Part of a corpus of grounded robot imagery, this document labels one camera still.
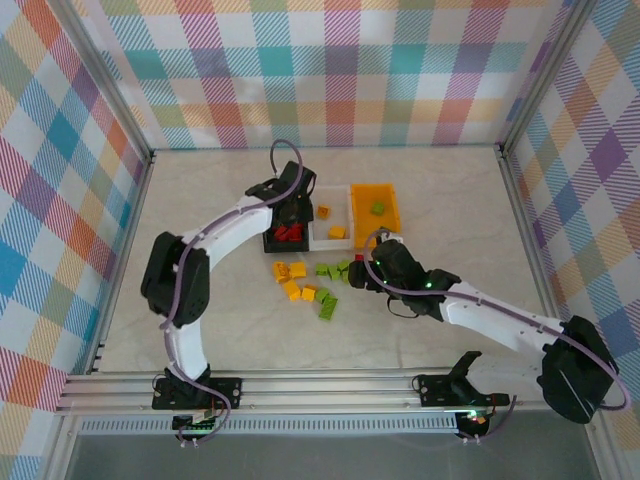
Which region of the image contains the black plastic bin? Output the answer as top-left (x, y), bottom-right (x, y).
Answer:
top-left (262, 187), bottom-right (315, 254)

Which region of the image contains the white translucent plastic bin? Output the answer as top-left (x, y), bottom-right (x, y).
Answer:
top-left (308, 184), bottom-right (357, 251)

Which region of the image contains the orange plastic bin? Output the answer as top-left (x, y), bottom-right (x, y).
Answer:
top-left (349, 182), bottom-right (404, 250)

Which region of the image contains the controller board with lit LED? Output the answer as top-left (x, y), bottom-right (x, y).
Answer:
top-left (457, 409), bottom-right (492, 432)

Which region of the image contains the controller board with green connector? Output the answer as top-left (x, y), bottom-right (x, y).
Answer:
top-left (172, 409), bottom-right (221, 432)

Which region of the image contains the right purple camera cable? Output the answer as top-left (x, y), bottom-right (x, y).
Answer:
top-left (363, 229), bottom-right (629, 445)

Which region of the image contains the purple camera cable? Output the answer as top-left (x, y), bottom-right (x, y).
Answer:
top-left (159, 138), bottom-right (305, 446)
top-left (363, 229), bottom-right (629, 445)

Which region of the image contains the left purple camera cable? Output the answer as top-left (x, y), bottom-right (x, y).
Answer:
top-left (159, 138), bottom-right (305, 446)

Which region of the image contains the wide aluminium base rail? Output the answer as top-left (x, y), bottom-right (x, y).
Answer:
top-left (53, 369), bottom-right (551, 415)

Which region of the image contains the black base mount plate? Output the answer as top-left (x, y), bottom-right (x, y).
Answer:
top-left (417, 374), bottom-right (511, 407)
top-left (152, 375), bottom-right (244, 412)

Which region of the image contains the aluminium table side rail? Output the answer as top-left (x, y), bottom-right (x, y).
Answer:
top-left (89, 152), bottom-right (157, 374)
top-left (494, 144), bottom-right (576, 371)

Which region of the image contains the slotted grey cable duct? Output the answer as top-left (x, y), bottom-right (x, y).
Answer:
top-left (79, 417), bottom-right (461, 435)

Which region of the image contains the aluminium frame post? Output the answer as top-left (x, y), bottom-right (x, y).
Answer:
top-left (59, 0), bottom-right (156, 164)
top-left (497, 0), bottom-right (601, 156)

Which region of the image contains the aluminium frame leg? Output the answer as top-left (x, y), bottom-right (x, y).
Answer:
top-left (42, 414), bottom-right (81, 480)
top-left (579, 407), bottom-right (619, 480)

